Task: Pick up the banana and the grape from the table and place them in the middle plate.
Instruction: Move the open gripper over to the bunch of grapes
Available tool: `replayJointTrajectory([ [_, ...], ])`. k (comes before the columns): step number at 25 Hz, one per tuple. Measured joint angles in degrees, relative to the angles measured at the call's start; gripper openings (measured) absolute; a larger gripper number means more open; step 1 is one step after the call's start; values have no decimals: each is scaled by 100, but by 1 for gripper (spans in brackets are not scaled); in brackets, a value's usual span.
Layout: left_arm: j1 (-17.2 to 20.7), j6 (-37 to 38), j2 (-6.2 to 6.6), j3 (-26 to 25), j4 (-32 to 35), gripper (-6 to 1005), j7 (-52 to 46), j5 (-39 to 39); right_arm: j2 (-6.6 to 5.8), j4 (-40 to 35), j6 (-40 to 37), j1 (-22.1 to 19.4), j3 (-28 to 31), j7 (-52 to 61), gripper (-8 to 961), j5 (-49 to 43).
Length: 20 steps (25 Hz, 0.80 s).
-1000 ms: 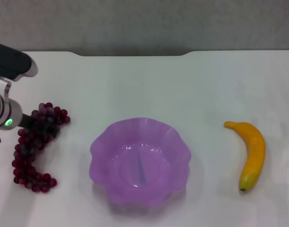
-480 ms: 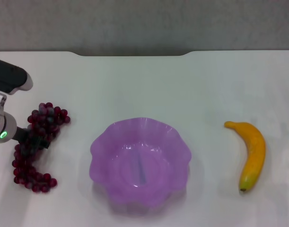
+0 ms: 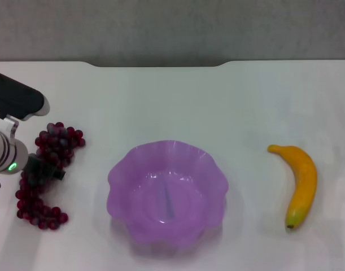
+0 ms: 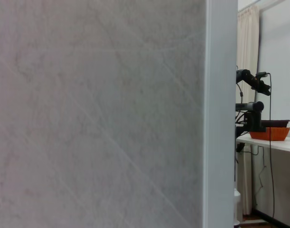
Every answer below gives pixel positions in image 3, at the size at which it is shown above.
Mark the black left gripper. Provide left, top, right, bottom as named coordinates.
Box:
left=22, top=154, right=67, bottom=187

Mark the dark red grape bunch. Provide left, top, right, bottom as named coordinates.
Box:
left=15, top=121, right=86, bottom=230

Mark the yellow banana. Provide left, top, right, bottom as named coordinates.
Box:
left=267, top=144, right=318, bottom=230

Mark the purple scalloped plastic bowl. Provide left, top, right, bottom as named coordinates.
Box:
left=106, top=139, right=229, bottom=256

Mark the silver camera mount bracket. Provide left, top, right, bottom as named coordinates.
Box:
left=0, top=114, right=20, bottom=141

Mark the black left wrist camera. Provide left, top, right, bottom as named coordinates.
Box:
left=0, top=71, right=51, bottom=122

